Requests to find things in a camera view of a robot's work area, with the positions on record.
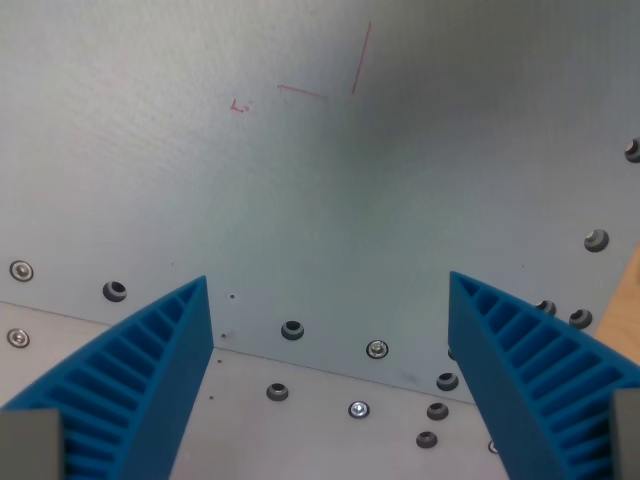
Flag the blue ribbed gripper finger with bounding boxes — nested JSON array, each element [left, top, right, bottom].
[[447, 271, 640, 480], [0, 275, 215, 480]]

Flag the light aluminium base plate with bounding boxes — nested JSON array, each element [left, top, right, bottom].
[[0, 300, 516, 480]]

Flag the blue-grey metal base plate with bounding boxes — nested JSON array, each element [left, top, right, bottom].
[[0, 0, 640, 406]]

